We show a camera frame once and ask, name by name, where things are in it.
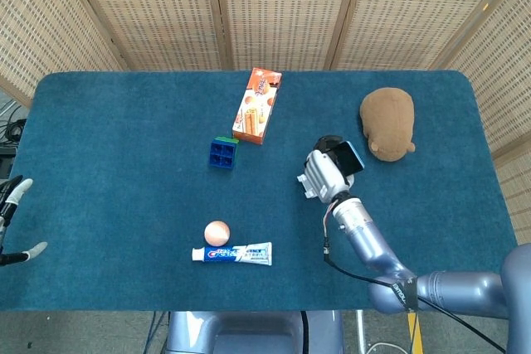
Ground blue floor cable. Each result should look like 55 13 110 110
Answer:
143 311 170 354

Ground Crest toothpaste tube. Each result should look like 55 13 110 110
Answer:
191 241 274 267

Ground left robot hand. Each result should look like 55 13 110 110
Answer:
0 175 49 268

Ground black smartphone blue frame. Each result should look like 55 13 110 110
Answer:
333 140 366 176

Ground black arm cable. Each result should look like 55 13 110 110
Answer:
322 200 508 353

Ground black floor cables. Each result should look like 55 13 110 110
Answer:
0 103 28 146

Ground blue and green block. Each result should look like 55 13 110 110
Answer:
208 135 241 170

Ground brown plush capybara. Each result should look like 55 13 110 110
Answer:
358 87 417 162

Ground white floor cable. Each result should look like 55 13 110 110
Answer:
366 342 412 354

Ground orange snack box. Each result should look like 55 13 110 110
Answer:
231 67 284 146

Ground woven rattan folding screen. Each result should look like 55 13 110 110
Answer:
0 0 531 245

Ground silver blue robot torso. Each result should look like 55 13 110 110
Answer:
164 310 345 354

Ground peach coloured ball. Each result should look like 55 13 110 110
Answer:
203 221 231 246

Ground teal table cloth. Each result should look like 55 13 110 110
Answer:
0 68 519 313

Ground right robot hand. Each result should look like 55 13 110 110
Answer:
304 134 353 205

